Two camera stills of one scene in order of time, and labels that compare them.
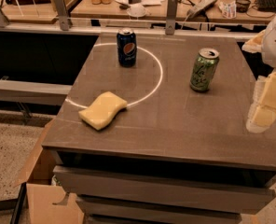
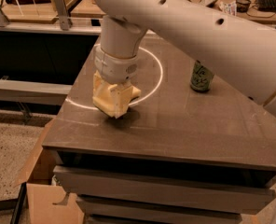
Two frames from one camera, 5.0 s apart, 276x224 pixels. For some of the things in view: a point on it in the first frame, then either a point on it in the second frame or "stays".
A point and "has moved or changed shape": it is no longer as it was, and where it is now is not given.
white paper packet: x=228 y=9 stays
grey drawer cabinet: x=154 y=131 stays
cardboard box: x=48 y=203 stays
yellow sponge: x=100 y=112 has moved or changed shape
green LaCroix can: x=204 y=69 stays
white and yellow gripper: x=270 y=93 to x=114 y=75
